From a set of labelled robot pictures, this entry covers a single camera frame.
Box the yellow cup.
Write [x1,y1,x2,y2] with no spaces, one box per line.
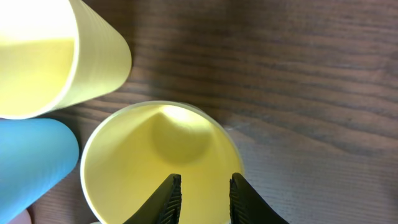
[80,101,244,223]
[1,0,132,119]

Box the yellow cup rear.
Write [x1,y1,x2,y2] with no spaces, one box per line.
[1,0,132,119]

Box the yellow cup front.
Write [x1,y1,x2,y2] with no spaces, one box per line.
[80,101,244,223]

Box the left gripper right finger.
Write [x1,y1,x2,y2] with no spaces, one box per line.
[229,172,289,224]

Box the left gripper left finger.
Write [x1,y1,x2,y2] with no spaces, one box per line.
[124,174,182,224]

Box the light blue cup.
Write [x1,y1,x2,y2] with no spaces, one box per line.
[1,118,80,223]

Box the pink cup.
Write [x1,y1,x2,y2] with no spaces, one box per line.
[7,210,32,224]

